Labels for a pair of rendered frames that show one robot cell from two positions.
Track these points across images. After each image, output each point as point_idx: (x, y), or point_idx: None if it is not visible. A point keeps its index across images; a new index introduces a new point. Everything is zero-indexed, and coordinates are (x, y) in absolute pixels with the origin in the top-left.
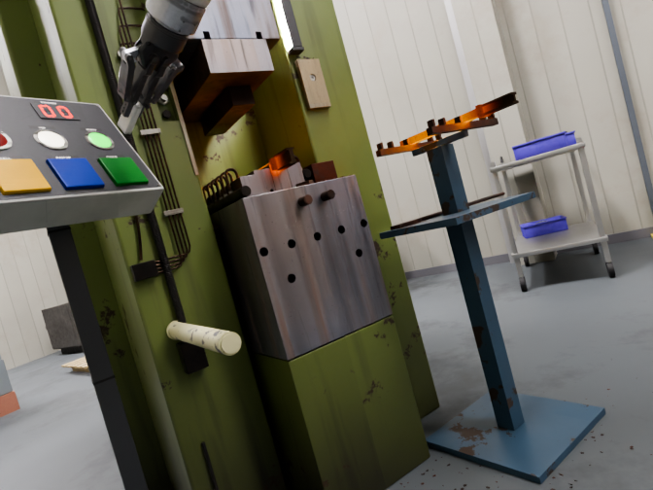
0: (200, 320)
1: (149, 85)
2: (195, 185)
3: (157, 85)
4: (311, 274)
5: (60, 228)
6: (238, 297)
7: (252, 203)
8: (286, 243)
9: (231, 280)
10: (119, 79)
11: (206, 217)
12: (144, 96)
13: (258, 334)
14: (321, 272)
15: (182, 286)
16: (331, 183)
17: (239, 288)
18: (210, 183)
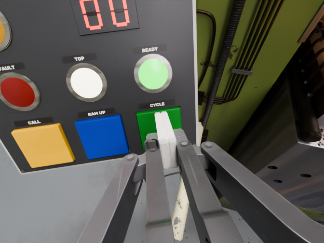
0: (215, 126)
1: (190, 203)
2: (288, 51)
3: (227, 187)
4: (297, 187)
5: None
6: (250, 124)
7: (303, 149)
8: (300, 173)
9: (255, 113)
10: (108, 186)
11: (270, 82)
12: (182, 174)
13: (240, 152)
14: (307, 190)
15: (215, 110)
16: None
17: (252, 126)
18: (320, 29)
